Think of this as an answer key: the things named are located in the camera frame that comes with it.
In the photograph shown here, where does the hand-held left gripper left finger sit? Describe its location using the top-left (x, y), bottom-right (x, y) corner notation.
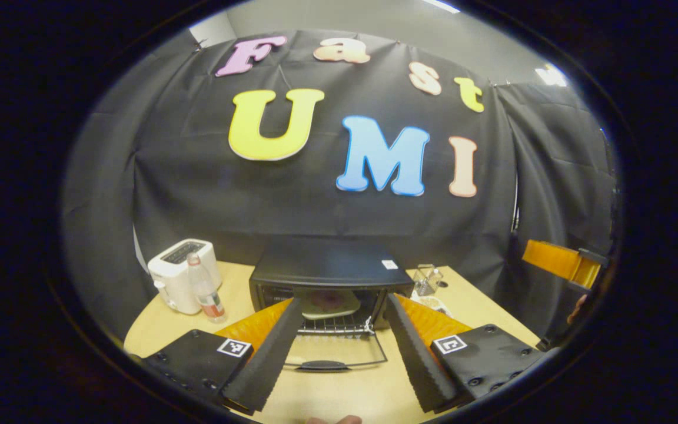
top-left (138, 296), bottom-right (305, 413)

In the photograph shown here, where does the pink meat slice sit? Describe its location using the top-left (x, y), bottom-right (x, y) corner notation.
top-left (314, 292), bottom-right (347, 311)

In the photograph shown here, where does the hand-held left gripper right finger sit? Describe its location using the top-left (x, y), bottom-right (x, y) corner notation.
top-left (385, 291), bottom-right (547, 414)

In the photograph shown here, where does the ceiling light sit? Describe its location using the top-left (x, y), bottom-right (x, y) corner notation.
top-left (535, 63), bottom-right (570, 88)

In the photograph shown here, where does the clear plastic bottle red label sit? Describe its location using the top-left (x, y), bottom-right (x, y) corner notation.
top-left (187, 253), bottom-right (228, 324)

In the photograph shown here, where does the white divided dish of beans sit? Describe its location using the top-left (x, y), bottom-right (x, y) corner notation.
top-left (419, 296), bottom-right (452, 319)

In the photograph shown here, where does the white toaster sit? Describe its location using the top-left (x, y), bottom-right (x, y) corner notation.
top-left (147, 238), bottom-right (222, 316)

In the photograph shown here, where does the black electric oven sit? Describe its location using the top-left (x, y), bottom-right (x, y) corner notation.
top-left (248, 244), bottom-right (416, 373)

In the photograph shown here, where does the wire basket holder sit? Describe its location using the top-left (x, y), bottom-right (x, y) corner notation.
top-left (412, 263), bottom-right (444, 297)

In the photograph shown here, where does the pale green food plate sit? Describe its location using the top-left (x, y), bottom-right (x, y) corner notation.
top-left (300, 289), bottom-right (363, 321)

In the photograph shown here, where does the black backdrop cloth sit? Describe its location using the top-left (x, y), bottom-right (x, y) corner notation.
top-left (61, 28), bottom-right (622, 342)

